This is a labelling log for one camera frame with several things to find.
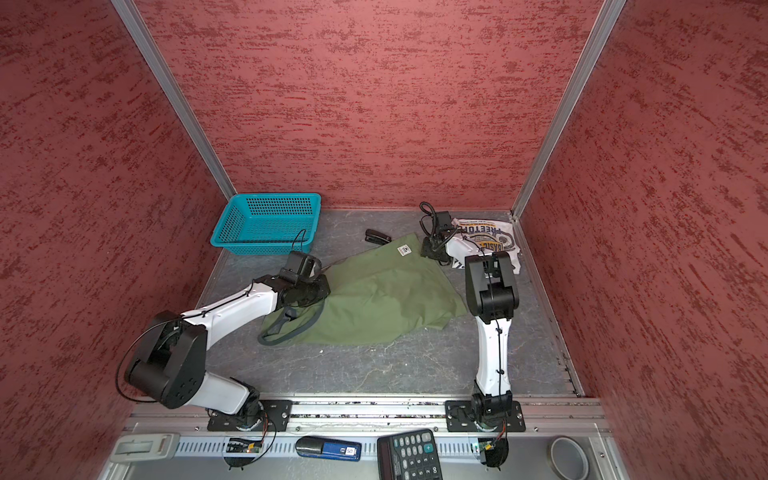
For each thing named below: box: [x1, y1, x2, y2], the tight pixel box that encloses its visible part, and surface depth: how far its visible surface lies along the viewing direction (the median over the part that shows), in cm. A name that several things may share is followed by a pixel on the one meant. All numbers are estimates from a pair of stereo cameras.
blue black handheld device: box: [295, 436, 362, 462], surface depth 68 cm
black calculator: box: [376, 429, 443, 480], surface depth 69 cm
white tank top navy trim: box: [445, 218, 522, 275], surface depth 112 cm
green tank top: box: [258, 233, 468, 346], surface depth 94 cm
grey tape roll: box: [546, 435, 590, 480], surface depth 71 cm
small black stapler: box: [365, 228, 392, 245], surface depth 112 cm
